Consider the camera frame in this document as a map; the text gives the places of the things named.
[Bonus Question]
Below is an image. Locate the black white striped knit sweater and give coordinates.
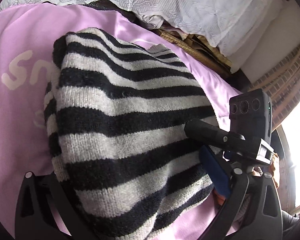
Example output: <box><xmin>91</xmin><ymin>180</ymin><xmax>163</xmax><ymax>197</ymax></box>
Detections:
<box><xmin>44</xmin><ymin>28</ymin><xmax>218</xmax><ymax>239</ymax></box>

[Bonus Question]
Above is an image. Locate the person's right hand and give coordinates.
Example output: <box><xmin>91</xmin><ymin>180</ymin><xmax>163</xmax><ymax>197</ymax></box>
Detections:
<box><xmin>252</xmin><ymin>153</ymin><xmax>280</xmax><ymax>189</ymax></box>

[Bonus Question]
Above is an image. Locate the brown woven bamboo mat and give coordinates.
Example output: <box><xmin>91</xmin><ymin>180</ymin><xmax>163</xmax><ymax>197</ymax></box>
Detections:
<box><xmin>154</xmin><ymin>29</ymin><xmax>232</xmax><ymax>78</ymax></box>

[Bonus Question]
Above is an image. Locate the white lace cover cloth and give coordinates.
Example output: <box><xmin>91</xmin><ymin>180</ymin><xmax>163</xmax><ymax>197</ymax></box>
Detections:
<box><xmin>0</xmin><ymin>0</ymin><xmax>282</xmax><ymax>56</ymax></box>

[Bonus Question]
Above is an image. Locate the purple smile fleece blanket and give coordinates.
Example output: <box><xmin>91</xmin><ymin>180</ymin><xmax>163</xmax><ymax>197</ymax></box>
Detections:
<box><xmin>0</xmin><ymin>3</ymin><xmax>237</xmax><ymax>239</ymax></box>

